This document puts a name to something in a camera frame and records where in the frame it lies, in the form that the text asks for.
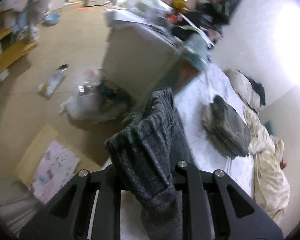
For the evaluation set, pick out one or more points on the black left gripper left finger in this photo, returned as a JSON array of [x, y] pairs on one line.
[[87, 207]]

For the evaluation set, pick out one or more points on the dark grey sweatpants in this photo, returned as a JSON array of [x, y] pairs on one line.
[[144, 154]]

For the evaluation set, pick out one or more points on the pile of clothes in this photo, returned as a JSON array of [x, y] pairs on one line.
[[177, 18]]

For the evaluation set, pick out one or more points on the white cabinet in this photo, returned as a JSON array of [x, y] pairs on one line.
[[136, 58]]

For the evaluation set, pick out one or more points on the teal orange folded mat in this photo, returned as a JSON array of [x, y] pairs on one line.
[[187, 62]]

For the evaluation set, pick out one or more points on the white floral bed sheet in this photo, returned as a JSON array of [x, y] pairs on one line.
[[207, 157]]

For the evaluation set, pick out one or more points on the folded olive grey clothes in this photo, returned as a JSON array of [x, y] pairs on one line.
[[226, 129]]

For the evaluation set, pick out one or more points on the cream floral quilt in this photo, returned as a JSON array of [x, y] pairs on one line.
[[271, 187]]

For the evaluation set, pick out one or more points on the wooden shelf rack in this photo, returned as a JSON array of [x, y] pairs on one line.
[[12, 51]]

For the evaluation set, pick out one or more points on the white pillow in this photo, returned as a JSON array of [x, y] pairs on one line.
[[244, 90]]

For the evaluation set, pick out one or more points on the plastic bottle on floor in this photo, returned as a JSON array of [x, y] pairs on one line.
[[47, 88]]

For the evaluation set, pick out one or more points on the blue plastic basin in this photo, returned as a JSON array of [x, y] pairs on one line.
[[52, 19]]

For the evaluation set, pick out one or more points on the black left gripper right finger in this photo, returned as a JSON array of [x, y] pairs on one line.
[[215, 207]]

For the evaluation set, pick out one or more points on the white plastic bag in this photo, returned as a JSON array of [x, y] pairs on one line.
[[97, 99]]

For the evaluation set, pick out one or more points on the black garment on pillow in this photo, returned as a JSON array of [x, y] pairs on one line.
[[259, 89]]

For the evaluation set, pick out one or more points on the pink cartoon cloth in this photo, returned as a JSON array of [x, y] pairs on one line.
[[55, 169]]

